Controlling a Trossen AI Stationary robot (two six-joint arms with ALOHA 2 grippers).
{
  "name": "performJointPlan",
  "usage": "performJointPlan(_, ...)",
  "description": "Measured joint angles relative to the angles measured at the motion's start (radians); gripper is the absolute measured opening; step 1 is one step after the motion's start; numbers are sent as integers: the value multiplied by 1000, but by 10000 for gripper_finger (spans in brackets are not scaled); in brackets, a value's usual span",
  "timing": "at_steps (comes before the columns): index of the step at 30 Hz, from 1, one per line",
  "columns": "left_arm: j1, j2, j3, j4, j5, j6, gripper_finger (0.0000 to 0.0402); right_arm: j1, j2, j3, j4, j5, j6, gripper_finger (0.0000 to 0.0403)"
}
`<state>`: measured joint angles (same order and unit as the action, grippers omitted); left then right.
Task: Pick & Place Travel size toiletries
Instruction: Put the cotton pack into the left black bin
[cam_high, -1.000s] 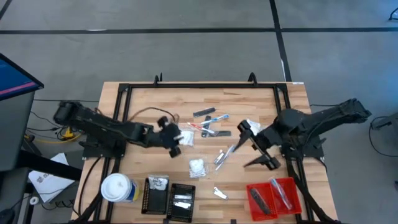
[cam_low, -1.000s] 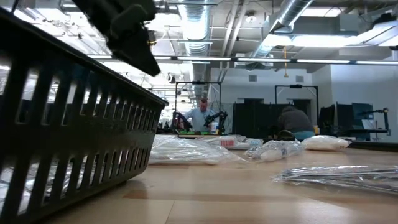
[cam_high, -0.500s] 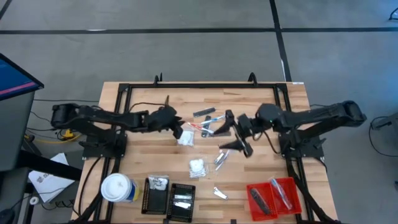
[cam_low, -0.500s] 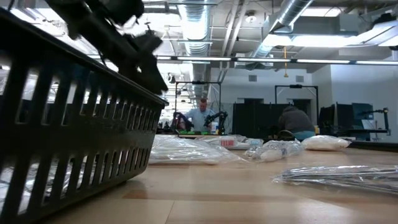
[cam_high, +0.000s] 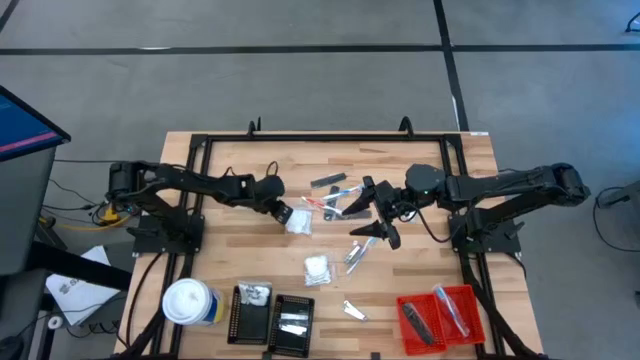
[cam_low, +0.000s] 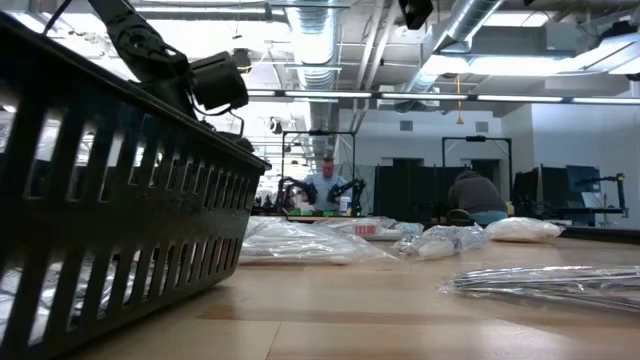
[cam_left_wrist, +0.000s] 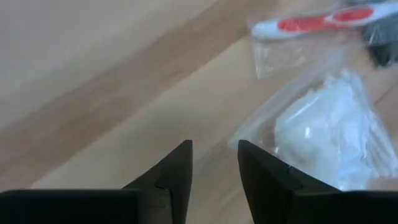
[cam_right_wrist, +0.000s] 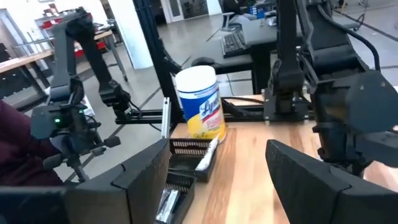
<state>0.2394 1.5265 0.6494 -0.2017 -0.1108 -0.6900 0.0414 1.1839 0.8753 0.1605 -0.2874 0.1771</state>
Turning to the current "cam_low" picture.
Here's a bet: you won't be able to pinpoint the blue toothbrush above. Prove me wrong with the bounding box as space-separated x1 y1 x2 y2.
389 221 426 242

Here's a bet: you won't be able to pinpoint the white blue-striped toothbrush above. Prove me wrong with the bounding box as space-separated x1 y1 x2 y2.
414 223 491 262

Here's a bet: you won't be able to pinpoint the long linear light fixture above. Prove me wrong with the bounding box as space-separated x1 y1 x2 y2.
247 87 640 106

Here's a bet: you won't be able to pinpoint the black slotted plastic basket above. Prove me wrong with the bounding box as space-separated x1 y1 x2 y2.
0 12 271 360

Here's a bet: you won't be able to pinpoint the wooden workbench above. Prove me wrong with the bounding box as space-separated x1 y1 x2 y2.
287 214 361 224

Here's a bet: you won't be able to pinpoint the person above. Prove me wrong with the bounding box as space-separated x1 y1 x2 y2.
302 156 351 214
447 168 510 227

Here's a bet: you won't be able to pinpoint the black partition panel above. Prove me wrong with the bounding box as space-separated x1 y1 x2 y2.
513 166 569 222
373 163 454 225

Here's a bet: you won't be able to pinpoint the cotton swabs in clear bag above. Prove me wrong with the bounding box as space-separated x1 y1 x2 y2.
238 215 399 266

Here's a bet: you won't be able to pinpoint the red toothbrush in clear bag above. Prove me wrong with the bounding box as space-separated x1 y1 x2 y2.
319 217 396 242

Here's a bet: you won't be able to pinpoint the dark computer monitor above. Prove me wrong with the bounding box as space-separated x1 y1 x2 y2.
564 164 602 195

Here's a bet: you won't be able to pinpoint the cotton balls in clear bag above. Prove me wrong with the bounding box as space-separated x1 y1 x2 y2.
484 216 565 245

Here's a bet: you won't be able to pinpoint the silver spiral air duct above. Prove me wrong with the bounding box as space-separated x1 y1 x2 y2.
284 0 343 162
399 0 507 99

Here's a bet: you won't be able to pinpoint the black hanging cord reel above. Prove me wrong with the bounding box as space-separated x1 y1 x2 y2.
232 46 254 72

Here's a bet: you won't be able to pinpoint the yellow hanging cord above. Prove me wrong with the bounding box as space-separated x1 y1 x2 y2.
453 73 465 126

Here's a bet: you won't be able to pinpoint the black station frame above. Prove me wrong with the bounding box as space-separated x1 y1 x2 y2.
280 129 358 217
441 134 514 174

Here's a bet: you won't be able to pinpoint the black cable loop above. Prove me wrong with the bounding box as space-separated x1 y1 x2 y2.
444 208 476 228

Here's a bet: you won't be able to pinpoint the black table frame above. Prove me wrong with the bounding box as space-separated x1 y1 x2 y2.
562 225 640 246

